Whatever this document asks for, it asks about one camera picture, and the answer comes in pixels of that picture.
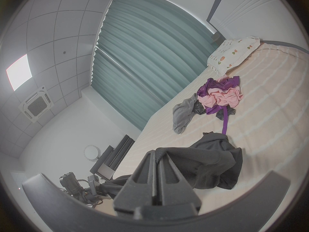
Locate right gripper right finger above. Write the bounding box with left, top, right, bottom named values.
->
left=156, top=153, right=202, bottom=213

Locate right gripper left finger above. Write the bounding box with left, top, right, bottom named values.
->
left=113, top=150, right=159, bottom=217

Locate black T-shirt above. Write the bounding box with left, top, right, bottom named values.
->
left=104, top=132, right=243, bottom=191

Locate pile of clothes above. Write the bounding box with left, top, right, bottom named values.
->
left=194, top=76, right=243, bottom=135

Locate bed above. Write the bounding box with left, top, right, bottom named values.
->
left=93, top=0, right=309, bottom=214

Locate dark grey chair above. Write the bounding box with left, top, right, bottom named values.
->
left=90, top=134, right=136, bottom=181

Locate grey garment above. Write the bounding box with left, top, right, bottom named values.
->
left=172, top=93, right=200, bottom=135

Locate blue-green curtain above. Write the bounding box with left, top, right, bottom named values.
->
left=90, top=0, right=219, bottom=131

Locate ceiling air conditioner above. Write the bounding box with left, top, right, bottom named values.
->
left=18, top=86, right=54, bottom=123

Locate white printed pillow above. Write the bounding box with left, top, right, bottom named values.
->
left=207, top=36, right=261, bottom=76

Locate dark bedside table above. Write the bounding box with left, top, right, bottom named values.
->
left=211, top=32, right=226, bottom=44

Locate square ceiling light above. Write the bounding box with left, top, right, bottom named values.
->
left=6, top=54, right=33, bottom=91

